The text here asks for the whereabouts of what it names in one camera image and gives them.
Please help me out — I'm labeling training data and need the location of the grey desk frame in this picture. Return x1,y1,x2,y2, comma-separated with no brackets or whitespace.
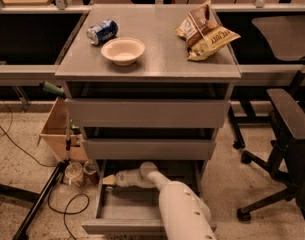
0,4,305,86

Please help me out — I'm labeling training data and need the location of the grey drawer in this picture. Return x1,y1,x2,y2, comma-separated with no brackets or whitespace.
83,160,204,237
64,81,232,129
83,127,216,160

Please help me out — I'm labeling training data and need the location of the black tripod stand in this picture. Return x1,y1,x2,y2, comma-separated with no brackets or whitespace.
12,112,71,240

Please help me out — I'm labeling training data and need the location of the redbull can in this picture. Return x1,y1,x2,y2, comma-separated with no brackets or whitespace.
105,185,114,193

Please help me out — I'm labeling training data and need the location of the green handle tool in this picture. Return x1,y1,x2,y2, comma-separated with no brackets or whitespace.
40,81,65,98

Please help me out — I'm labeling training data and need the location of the grey top drawer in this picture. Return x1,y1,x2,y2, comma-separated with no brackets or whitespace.
64,81,232,129

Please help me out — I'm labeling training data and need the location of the clear plastic cup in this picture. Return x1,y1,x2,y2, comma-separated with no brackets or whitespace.
65,162,85,187

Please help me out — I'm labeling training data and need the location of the wooden box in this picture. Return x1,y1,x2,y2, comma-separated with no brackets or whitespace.
40,98,88,162

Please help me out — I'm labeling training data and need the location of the black floor cable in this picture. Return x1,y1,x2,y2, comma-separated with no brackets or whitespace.
46,183,91,240

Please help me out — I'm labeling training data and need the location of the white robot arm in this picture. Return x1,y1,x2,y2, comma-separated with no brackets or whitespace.
103,162,216,240

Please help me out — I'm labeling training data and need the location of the grey middle drawer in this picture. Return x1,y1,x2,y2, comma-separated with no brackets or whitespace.
83,127,216,160

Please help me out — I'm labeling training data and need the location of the black office chair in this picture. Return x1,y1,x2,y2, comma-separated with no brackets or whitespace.
236,62,305,223

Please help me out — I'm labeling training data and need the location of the grey drawer cabinet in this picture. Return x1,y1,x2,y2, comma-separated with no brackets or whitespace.
56,5,241,161

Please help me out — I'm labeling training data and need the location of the brown yellow chip bag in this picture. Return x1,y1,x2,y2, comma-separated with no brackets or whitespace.
175,0,240,61

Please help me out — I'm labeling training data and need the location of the plastic cup with brown drink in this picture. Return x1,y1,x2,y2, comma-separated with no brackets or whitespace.
83,161,99,184

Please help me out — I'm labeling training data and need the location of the blue pepsi can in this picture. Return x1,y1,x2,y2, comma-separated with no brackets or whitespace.
86,19,118,45

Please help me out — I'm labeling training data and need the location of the grey bottom drawer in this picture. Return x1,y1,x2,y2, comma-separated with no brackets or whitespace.
83,160,204,237

